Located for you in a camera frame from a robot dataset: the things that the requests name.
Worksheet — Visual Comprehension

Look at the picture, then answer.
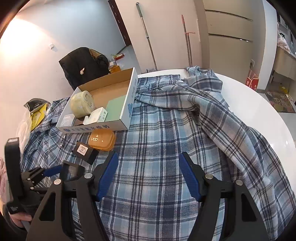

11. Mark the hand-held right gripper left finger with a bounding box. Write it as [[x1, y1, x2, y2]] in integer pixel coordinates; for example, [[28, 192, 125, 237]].
[[25, 151, 119, 241]]

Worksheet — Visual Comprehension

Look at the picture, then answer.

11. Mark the wooden counter cabinet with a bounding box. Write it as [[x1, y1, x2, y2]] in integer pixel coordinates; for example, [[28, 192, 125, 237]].
[[270, 46, 296, 81]]

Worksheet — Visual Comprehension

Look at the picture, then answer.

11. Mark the patterned floor mat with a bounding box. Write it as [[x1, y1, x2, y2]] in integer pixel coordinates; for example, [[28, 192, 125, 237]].
[[265, 90, 296, 113]]

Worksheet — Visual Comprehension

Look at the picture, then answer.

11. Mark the green pad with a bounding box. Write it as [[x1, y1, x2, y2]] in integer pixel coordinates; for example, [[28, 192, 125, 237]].
[[105, 95, 127, 122]]

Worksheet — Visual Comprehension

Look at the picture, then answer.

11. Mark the pink broom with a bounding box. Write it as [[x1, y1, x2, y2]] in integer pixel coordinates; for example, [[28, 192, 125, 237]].
[[181, 14, 196, 67]]

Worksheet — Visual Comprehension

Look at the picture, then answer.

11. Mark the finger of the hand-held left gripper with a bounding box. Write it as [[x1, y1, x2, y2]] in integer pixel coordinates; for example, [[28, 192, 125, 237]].
[[30, 187, 52, 195], [21, 165, 63, 186]]

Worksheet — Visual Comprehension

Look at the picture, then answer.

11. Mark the brown chair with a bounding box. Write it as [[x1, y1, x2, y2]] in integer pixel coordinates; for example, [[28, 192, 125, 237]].
[[89, 49, 108, 61]]

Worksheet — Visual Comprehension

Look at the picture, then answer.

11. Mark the small white box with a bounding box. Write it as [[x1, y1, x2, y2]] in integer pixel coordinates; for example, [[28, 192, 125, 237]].
[[88, 107, 109, 123]]

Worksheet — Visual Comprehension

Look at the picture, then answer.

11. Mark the beige refrigerator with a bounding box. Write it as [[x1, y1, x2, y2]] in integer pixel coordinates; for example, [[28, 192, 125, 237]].
[[194, 0, 266, 72]]

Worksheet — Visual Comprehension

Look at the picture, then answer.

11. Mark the dark wooden door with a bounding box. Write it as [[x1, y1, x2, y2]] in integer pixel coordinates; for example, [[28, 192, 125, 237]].
[[108, 0, 132, 45]]

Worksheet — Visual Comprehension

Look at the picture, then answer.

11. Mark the small black box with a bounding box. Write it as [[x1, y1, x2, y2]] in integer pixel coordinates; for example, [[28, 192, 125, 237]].
[[60, 162, 86, 183]]

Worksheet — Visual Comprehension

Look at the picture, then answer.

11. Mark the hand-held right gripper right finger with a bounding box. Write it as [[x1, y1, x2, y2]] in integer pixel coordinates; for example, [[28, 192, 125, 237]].
[[179, 152, 272, 241]]

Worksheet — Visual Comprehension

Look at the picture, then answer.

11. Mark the clear plastic bag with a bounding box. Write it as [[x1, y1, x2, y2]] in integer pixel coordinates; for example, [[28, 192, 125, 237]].
[[16, 109, 31, 150]]

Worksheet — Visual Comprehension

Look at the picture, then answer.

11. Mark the grey mop handle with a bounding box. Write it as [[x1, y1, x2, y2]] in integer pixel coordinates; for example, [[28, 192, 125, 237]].
[[135, 2, 159, 71]]

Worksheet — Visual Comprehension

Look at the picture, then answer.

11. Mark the person's left hand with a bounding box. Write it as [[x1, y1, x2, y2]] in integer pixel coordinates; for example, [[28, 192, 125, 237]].
[[10, 212, 33, 230]]

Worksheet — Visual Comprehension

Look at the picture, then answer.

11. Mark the cream round tin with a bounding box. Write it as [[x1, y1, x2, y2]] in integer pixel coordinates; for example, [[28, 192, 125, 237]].
[[70, 90, 96, 118]]

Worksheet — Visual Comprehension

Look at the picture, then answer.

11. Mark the pink cloth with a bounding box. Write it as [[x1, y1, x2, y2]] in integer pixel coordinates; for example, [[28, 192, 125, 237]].
[[277, 32, 296, 55]]

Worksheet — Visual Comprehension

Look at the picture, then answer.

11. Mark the shallow cardboard box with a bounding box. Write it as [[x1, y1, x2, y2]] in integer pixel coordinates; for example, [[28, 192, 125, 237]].
[[55, 67, 138, 134]]

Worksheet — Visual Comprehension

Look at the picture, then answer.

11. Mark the black box with label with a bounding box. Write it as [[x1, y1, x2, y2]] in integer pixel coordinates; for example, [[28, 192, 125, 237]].
[[72, 141, 99, 165]]

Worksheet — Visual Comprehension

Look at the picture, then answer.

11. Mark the orange plastic case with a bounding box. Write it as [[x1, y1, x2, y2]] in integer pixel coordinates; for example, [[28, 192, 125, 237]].
[[87, 128, 116, 151]]

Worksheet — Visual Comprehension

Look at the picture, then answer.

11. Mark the red cardboard box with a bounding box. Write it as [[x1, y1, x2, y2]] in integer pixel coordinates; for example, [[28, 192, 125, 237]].
[[245, 70, 259, 91]]

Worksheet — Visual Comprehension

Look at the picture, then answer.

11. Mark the blue plaid shirt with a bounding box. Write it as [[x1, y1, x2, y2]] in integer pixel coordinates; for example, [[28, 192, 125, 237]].
[[21, 66, 296, 241]]

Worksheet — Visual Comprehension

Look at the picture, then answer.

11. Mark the grey bag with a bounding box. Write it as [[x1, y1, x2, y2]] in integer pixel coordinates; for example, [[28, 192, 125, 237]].
[[24, 98, 50, 114]]

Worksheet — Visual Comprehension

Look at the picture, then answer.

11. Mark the black jacket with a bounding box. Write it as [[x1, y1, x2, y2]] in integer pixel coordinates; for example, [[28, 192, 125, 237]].
[[59, 47, 110, 91]]

